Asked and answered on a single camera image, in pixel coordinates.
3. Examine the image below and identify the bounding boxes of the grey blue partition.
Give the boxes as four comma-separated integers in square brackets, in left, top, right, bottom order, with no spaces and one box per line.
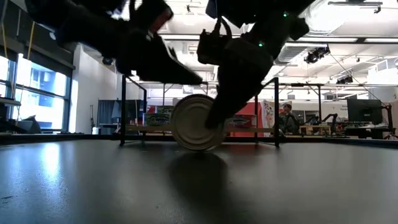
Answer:
[97,99,147,134]

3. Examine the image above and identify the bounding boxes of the dark background desk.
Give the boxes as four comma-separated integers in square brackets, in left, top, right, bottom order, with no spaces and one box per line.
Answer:
[344,126,397,140]

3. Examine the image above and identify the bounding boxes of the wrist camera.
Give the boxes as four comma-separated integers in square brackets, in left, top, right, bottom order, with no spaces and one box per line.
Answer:
[197,17,234,67]
[129,0,175,34]

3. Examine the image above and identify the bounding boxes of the black metal rig frame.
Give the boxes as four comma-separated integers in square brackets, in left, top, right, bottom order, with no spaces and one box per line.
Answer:
[0,133,398,149]

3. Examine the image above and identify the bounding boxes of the yellow strap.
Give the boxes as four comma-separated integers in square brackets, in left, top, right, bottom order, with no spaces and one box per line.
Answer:
[26,21,35,60]
[0,21,7,60]

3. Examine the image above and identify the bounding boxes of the wooden shelf with black frame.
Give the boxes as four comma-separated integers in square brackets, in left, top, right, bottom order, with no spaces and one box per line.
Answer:
[119,74,280,147]

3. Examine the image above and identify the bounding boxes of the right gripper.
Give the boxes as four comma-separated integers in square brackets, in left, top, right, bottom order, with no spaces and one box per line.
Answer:
[204,23,282,130]

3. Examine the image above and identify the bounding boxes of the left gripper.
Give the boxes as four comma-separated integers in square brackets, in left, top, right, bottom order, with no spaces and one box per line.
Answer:
[116,18,203,86]

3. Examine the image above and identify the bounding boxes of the long ceiling light bar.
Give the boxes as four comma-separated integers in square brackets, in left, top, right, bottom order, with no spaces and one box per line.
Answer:
[284,36,398,44]
[160,33,201,41]

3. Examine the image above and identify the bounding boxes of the grey side desk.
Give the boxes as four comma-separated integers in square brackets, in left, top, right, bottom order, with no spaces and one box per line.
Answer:
[0,96,22,107]

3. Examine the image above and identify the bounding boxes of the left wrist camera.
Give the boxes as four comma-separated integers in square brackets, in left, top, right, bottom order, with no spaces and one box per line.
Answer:
[129,0,175,34]

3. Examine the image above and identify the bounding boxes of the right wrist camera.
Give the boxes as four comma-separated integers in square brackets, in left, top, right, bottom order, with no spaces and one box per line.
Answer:
[197,17,234,67]

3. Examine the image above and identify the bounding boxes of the red label seafood can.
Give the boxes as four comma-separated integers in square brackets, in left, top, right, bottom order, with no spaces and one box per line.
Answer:
[226,114,258,128]

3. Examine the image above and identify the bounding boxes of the black background monitor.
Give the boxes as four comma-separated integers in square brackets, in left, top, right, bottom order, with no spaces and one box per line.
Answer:
[346,98,384,126]

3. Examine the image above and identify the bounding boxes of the person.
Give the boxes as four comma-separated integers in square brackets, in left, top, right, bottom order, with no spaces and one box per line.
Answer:
[278,103,300,136]

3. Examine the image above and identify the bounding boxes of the black stage light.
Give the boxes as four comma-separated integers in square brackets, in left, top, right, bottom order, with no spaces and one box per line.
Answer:
[303,45,331,65]
[335,74,354,85]

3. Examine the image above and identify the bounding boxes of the red orange panel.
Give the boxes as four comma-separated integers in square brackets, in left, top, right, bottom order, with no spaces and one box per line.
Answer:
[229,101,259,138]

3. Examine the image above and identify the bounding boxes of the white printed poster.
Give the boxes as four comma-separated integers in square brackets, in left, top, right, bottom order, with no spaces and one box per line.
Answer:
[260,99,281,129]

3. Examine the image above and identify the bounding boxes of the black background metal frame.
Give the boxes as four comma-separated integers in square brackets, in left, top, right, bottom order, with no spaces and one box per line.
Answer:
[278,82,324,123]

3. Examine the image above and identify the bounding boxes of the wooden background table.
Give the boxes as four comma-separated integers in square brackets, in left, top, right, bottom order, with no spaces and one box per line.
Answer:
[298,124,332,136]

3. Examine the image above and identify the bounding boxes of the black table mat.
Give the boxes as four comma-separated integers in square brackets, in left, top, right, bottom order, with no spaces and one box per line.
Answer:
[0,139,398,224]

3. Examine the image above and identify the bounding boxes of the blue label seafood can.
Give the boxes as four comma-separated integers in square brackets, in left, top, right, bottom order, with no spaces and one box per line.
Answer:
[170,93,227,152]

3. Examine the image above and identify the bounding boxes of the silver ventilation duct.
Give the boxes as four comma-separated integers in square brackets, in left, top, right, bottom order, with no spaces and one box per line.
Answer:
[273,0,354,66]

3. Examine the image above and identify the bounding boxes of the large window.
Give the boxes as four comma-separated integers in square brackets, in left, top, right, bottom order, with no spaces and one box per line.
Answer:
[0,54,75,133]

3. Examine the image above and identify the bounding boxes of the green label seafood can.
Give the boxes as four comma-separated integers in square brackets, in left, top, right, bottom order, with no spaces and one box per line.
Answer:
[155,105,175,114]
[142,112,172,127]

